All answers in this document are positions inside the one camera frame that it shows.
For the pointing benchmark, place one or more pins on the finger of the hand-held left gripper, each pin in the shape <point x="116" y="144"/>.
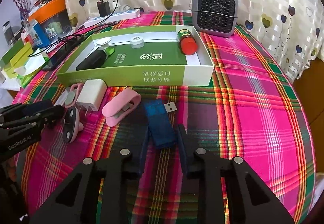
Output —
<point x="38" y="108"/>
<point x="50" y="114"/>

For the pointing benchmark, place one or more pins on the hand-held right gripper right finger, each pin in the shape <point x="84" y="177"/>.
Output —
<point x="183" y="150"/>

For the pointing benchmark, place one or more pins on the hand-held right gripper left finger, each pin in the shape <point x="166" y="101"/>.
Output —
<point x="143" y="153"/>

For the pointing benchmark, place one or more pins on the black and white oval device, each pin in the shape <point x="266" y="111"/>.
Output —
<point x="70" y="125"/>

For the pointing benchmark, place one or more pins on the pink clip with grey oval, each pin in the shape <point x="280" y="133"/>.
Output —
<point x="70" y="98"/>

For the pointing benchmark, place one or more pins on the blue usb tester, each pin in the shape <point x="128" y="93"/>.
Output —
<point x="159" y="127"/>

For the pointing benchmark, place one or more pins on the white charger plug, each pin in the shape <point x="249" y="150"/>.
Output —
<point x="92" y="92"/>

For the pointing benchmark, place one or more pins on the pink sealing clip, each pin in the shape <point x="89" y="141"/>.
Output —
<point x="121" y="102"/>

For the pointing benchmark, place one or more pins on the black cylindrical case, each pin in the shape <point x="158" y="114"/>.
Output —
<point x="91" y="62"/>

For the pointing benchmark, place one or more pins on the green and white cardboard box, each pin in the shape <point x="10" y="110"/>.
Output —
<point x="157" y="76"/>

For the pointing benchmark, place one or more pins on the white and green knob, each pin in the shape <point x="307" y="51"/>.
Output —
<point x="102" y="42"/>

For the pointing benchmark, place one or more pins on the brown bottle with red cap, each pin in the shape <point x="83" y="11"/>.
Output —
<point x="188" y="45"/>

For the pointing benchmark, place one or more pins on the small white jar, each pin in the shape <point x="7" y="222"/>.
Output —
<point x="136" y="41"/>

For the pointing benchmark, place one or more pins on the green and white tissue box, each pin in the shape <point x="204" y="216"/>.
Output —
<point x="30" y="63"/>

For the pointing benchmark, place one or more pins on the yellow-green box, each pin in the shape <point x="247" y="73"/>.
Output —
<point x="20" y="58"/>

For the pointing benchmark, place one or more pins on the black phone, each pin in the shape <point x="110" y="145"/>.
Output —
<point x="58" y="58"/>

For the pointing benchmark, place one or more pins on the dark green box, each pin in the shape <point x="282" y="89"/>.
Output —
<point x="11" y="55"/>

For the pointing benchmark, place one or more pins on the blue and white carton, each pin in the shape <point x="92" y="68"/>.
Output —
<point x="40" y="34"/>

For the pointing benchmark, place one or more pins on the grey canister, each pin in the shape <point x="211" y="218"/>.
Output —
<point x="7" y="32"/>

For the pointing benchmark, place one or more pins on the clear bin with orange lid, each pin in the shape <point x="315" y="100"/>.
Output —
<point x="50" y="7"/>

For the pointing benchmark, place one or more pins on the white power strip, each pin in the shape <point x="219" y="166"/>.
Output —
<point x="114" y="17"/>

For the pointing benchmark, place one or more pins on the black charger adapter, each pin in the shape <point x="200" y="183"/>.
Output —
<point x="103" y="8"/>

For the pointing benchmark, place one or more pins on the wooden cabinet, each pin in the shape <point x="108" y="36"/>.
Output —
<point x="307" y="92"/>

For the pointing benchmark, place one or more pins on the grey fan heater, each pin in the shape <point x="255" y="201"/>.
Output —
<point x="215" y="11"/>

